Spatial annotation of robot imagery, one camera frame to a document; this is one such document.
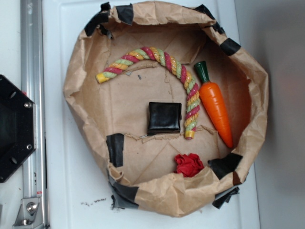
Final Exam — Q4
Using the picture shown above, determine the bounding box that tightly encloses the black box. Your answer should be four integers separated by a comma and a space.
147, 102, 182, 135

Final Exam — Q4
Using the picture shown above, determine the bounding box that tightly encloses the brown paper bag bin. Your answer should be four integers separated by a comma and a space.
63, 1, 269, 217

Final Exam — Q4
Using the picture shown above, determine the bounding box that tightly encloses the orange toy carrot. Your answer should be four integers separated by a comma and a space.
194, 61, 233, 148

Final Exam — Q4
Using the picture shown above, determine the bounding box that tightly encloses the red crumpled cloth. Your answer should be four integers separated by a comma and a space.
174, 153, 204, 177

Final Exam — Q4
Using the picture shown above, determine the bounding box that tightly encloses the multicolour twisted rope toy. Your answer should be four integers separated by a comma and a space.
95, 47, 200, 140

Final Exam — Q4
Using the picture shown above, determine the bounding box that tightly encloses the aluminium frame rail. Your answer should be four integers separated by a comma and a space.
20, 0, 50, 229

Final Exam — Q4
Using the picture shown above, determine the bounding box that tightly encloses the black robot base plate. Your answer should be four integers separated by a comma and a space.
0, 75, 35, 183

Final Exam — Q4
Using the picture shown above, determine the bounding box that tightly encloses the metal corner bracket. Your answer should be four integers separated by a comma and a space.
12, 197, 44, 229

